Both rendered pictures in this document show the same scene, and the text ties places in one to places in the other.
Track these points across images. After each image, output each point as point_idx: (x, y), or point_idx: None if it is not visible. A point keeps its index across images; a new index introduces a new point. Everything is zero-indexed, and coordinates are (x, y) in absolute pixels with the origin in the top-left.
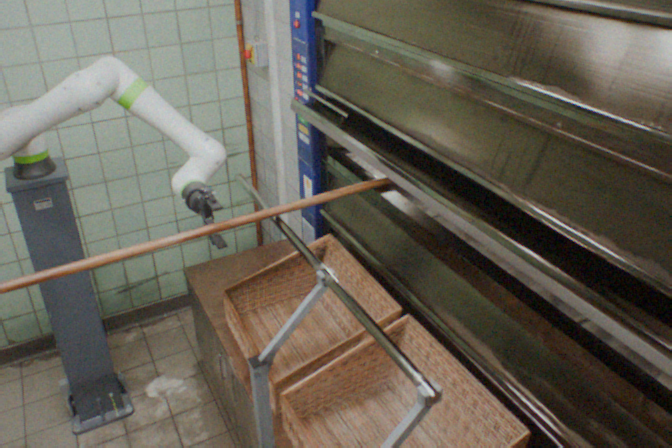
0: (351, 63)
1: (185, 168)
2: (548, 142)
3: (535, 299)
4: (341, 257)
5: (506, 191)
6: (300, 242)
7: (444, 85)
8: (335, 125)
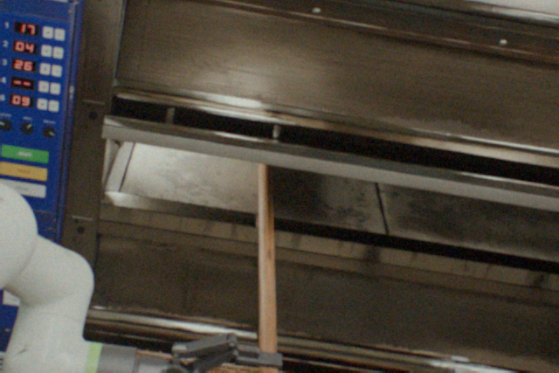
0: (212, 31)
1: (51, 334)
2: None
3: None
4: None
5: None
6: (369, 348)
7: (493, 49)
8: (287, 143)
